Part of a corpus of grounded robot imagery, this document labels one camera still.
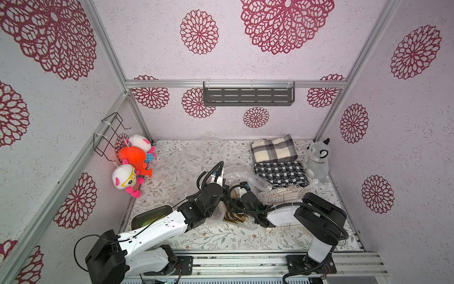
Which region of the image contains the brown beige scarf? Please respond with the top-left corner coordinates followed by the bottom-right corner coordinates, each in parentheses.
top-left (223, 211), bottom-right (255, 227)

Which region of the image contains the clear plastic vacuum bag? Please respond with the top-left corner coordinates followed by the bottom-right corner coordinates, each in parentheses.
top-left (155, 133), bottom-right (284, 231)

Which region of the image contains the cream fringed scarf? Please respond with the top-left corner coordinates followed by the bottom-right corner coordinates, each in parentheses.
top-left (258, 185), bottom-right (307, 233)

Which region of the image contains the black white houndstooth scarf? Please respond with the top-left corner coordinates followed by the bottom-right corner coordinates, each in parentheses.
top-left (253, 161), bottom-right (310, 188)

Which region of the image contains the grey cream plaid scarf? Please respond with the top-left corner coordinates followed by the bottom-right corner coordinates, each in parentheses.
top-left (251, 134), bottom-right (298, 163)

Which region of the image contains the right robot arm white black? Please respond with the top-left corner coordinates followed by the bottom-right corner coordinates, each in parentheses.
top-left (228, 192), bottom-right (349, 266)

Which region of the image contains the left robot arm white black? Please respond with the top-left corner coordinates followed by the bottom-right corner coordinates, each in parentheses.
top-left (85, 183), bottom-right (229, 284)

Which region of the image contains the white plush with yellow glasses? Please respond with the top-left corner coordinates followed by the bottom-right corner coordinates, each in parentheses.
top-left (112, 164), bottom-right (144, 198)

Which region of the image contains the grey plush toy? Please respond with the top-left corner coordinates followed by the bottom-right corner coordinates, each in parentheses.
top-left (303, 138), bottom-right (331, 183)

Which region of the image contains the red octopus plush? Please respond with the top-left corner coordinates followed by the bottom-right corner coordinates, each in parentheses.
top-left (118, 146), bottom-right (153, 178)

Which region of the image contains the white pink plush top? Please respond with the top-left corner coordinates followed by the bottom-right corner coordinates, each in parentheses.
top-left (126, 134), bottom-right (155, 153)

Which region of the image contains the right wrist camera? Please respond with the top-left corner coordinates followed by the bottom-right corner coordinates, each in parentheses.
top-left (235, 182), bottom-right (251, 198)

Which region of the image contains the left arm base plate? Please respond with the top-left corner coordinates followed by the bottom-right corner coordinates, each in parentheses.
top-left (144, 256), bottom-right (194, 276)

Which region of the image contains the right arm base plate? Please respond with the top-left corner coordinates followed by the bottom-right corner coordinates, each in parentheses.
top-left (286, 254), bottom-right (337, 276)

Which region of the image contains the grey metal wall shelf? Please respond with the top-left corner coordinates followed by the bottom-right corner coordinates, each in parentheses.
top-left (202, 81), bottom-right (295, 107)

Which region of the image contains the black wire basket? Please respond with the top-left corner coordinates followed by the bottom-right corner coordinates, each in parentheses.
top-left (92, 112), bottom-right (131, 162)

